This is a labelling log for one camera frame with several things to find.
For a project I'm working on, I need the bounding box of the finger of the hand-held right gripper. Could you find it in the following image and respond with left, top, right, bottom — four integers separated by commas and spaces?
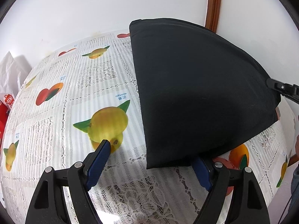
267, 78, 299, 104

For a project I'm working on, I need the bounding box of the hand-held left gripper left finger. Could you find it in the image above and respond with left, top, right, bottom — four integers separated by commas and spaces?
24, 140, 112, 224

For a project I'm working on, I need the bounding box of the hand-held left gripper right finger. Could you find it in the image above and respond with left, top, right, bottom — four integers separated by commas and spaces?
192, 156, 270, 224

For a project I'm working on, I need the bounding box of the black white blue jacket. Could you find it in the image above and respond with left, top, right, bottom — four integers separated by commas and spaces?
129, 18, 282, 170

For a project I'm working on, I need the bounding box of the fruit print lace tablecloth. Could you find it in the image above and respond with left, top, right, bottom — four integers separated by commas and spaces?
0, 31, 296, 224

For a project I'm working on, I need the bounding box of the person's blue clothing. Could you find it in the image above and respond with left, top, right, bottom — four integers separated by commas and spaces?
291, 167, 299, 199

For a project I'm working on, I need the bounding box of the red paper bag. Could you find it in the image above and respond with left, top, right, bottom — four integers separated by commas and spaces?
0, 99, 10, 139

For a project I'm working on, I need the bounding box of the white paper bag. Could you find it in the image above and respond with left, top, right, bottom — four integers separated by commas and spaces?
0, 51, 33, 109

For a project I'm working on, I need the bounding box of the brown wooden door frame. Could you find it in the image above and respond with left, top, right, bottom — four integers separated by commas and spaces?
206, 0, 222, 32

